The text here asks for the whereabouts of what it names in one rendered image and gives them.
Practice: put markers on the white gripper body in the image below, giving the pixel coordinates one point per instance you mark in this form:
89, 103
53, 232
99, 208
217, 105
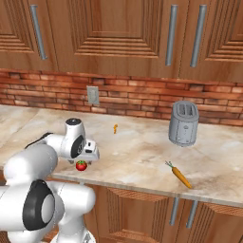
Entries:
91, 156

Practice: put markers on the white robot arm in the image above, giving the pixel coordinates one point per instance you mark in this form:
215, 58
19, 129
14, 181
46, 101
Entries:
30, 164

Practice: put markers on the red tomato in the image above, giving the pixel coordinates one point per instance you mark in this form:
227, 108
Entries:
81, 165

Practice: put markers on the orange carrot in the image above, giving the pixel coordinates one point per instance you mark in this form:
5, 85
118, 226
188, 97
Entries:
180, 176

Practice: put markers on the small orange figure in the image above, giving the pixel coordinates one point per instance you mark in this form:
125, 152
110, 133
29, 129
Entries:
115, 128

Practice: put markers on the wooden base cupboard door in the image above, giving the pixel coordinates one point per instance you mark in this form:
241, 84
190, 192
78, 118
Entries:
218, 224
136, 215

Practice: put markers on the grey toaster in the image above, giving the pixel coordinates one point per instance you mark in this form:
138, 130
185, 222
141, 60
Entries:
183, 126

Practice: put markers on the grey wall outlet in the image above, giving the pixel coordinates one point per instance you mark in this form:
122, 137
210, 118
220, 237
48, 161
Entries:
93, 95

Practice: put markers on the wooden wall cupboard door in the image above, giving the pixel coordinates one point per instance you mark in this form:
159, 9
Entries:
117, 31
224, 34
15, 31

